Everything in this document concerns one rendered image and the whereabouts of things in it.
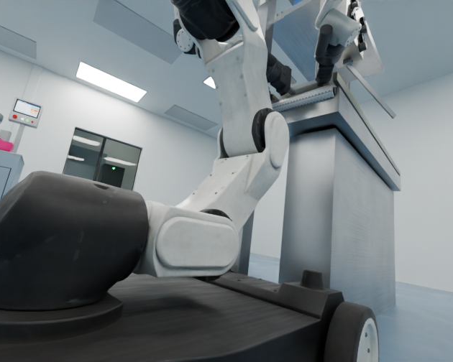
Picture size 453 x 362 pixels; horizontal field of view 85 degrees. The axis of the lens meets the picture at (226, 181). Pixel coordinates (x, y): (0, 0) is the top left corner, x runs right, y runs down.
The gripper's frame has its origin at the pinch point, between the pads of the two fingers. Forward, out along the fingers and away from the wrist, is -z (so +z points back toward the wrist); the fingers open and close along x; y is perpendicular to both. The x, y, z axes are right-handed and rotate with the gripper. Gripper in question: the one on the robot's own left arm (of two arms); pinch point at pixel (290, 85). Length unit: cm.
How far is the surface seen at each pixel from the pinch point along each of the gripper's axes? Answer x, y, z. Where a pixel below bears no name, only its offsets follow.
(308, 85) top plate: 1.8, 7.1, -3.1
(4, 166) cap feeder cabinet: 33, -219, 94
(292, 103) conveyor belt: 10.7, 3.5, 2.1
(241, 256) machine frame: 72, -7, 11
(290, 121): 17.5, 1.6, 0.2
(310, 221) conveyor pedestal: 56, 6, -10
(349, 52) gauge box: -13.9, 18.4, -13.2
